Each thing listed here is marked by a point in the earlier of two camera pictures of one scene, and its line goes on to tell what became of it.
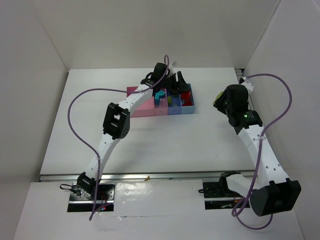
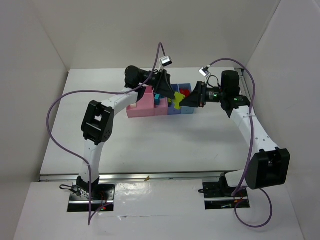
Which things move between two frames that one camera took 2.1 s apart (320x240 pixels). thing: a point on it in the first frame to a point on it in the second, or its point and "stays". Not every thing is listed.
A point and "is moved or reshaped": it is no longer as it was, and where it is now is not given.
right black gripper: x=225 y=107 to x=202 y=94
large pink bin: x=147 y=109 stays
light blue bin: x=188 y=109 stays
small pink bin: x=162 y=108 stays
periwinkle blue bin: x=176 y=107 stays
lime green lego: x=219 y=95 is moved or reshaped
